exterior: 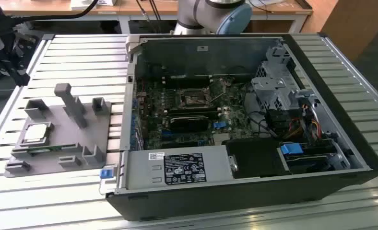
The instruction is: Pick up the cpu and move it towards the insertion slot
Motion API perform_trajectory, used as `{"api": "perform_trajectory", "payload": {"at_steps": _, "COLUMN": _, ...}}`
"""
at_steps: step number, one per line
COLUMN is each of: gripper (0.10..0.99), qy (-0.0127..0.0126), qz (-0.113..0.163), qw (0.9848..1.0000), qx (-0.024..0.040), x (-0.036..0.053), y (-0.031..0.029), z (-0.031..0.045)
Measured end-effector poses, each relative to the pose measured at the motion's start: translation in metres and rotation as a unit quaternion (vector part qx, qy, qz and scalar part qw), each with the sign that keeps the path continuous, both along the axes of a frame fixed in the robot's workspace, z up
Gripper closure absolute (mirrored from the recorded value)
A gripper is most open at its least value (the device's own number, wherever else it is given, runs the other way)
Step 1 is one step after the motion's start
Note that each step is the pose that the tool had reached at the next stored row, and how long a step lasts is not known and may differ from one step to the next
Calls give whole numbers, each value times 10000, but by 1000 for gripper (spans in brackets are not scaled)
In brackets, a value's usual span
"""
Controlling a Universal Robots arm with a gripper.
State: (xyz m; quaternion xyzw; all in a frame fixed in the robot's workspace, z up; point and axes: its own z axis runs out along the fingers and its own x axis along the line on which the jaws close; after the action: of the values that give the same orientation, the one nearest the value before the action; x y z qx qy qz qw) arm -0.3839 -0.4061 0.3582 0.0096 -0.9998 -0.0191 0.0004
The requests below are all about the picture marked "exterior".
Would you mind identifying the silver power supply with label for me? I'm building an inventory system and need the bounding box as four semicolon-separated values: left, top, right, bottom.
124;146;235;190

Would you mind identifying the silver square CPU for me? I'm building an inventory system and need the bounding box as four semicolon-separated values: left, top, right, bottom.
23;123;52;142

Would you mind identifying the black installed RAM stick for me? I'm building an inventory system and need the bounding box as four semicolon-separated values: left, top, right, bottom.
167;108;218;117

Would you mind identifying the coloured power wire bundle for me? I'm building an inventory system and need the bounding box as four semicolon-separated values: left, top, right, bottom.
287;103;323;142

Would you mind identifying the wooden cabinet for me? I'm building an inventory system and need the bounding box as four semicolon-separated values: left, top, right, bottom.
301;0;378;62

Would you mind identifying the black graphics card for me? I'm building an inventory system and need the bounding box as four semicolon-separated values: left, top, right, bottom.
168;115;210;133

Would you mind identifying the wooden desk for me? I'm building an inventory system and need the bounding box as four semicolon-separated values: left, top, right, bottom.
2;0;314;34

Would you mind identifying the CPU socket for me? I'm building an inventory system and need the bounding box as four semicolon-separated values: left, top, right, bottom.
179;88;216;109

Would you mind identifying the white box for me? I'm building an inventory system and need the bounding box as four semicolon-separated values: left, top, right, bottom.
70;0;98;11

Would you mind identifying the blue case latch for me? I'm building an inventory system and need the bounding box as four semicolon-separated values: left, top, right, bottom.
99;168;114;181

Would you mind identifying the blue disk carrier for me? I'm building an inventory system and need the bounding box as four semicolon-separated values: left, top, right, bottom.
279;142;305;157

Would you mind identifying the silver chipset heatsink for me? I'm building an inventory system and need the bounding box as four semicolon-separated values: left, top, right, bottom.
212;133;231;145

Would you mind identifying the black plastic shroud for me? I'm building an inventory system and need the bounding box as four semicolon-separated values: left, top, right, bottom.
224;138;293;179

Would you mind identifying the green RAM stick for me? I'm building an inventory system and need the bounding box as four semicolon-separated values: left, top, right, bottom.
27;145;63;154

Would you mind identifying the black wire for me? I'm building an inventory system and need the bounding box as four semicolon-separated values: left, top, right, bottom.
246;110;275;136

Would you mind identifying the green motherboard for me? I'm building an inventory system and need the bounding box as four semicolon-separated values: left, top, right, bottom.
131;78;259;150

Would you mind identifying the beige case bracket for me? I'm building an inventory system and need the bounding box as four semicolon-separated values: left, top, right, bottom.
124;35;144;55

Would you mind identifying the grey plastic parts rack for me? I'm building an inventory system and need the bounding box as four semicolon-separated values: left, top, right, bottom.
3;82;114;178

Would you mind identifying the black open PC case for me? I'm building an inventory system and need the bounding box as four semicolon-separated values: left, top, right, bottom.
98;33;378;222

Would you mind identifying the silver metal drive cage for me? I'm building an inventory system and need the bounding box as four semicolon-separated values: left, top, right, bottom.
250;45;309;114

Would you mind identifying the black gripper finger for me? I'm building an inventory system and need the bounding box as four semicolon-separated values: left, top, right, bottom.
8;68;31;87

